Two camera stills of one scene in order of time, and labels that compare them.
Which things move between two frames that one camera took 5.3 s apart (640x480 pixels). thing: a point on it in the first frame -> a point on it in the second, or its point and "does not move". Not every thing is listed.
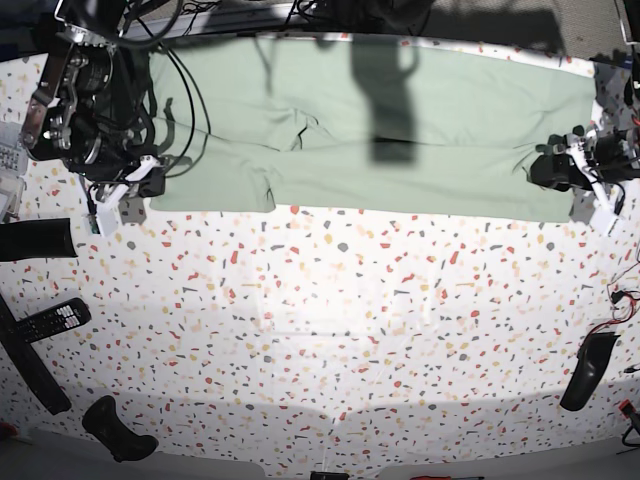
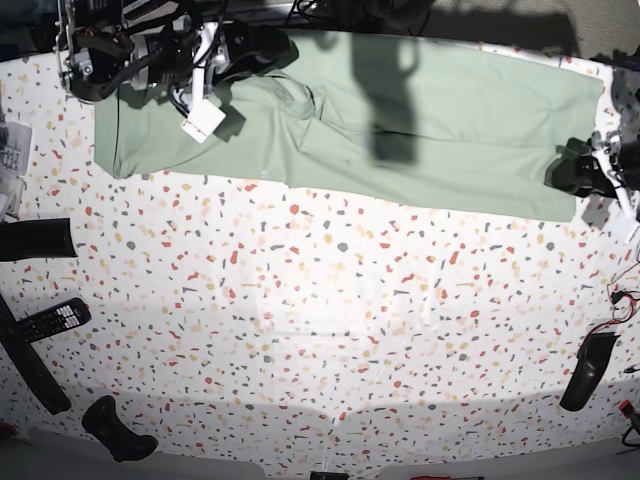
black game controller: x=101 y=422 does not move
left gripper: x=112 y=165 -> x=182 y=58
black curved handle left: x=34 y=239 does not move
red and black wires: x=623 y=303 does not move
